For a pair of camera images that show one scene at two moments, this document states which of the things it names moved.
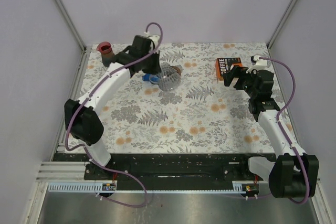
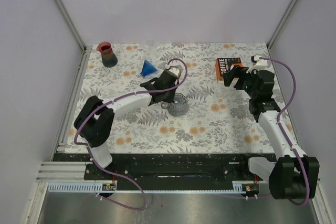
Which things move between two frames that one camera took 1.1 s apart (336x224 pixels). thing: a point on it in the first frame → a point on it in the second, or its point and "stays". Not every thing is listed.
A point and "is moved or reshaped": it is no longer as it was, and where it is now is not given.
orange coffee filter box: [224, 65] stays
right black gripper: [239, 72] stays
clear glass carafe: [170, 78] is moved or reshaped
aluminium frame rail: [75, 30] stays
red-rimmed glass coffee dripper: [107, 54] stays
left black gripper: [155, 68] → [170, 98]
